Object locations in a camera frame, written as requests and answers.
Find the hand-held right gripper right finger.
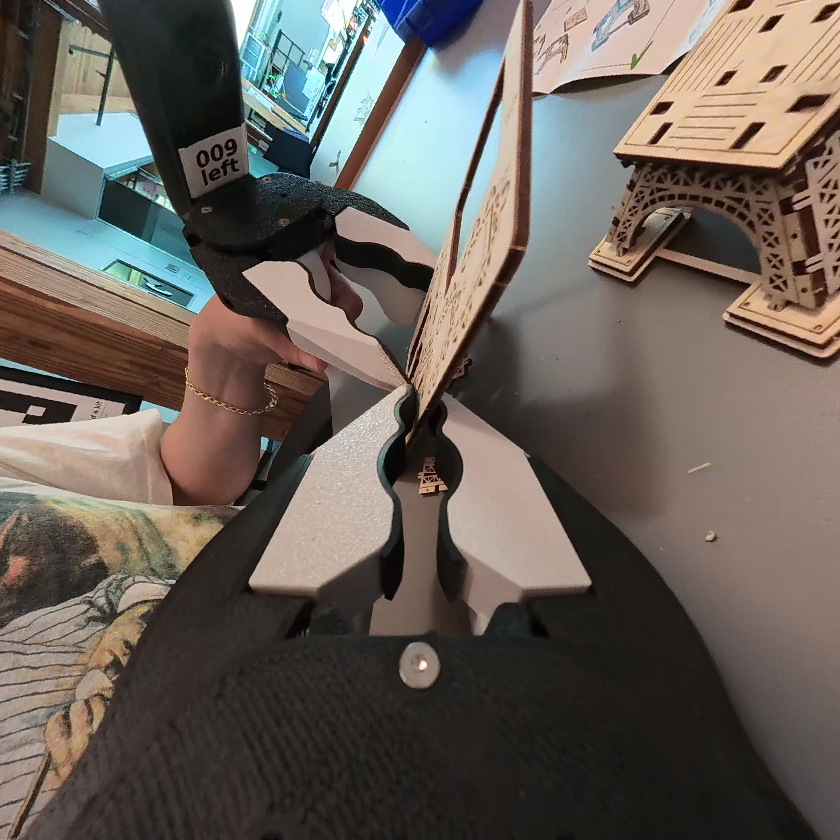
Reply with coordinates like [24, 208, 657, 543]
[430, 397, 593, 634]

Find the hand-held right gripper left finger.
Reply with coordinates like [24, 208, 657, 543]
[248, 384, 417, 621]

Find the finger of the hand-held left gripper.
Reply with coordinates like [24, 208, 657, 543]
[331, 205, 439, 327]
[241, 251, 409, 392]

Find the small wooden lattice piece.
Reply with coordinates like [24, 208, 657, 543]
[416, 455, 451, 497]

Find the wooden puzzle sheet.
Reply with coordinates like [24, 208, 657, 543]
[402, 0, 536, 434]

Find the person's left forearm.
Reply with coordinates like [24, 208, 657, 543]
[159, 374, 280, 506]

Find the grey desk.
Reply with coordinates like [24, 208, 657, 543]
[308, 0, 840, 840]

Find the person's left hand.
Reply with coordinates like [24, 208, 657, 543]
[185, 266, 365, 389]

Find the blue container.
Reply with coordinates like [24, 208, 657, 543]
[375, 0, 505, 49]

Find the person's printed shirt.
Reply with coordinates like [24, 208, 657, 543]
[0, 408, 247, 840]

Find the black white marker sign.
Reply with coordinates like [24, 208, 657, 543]
[0, 364, 142, 431]

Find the paper instruction sheet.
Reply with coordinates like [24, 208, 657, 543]
[530, 0, 736, 96]

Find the wooden tower base model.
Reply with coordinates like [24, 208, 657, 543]
[587, 0, 840, 360]

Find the gold chain bracelet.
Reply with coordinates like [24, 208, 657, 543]
[184, 367, 279, 417]

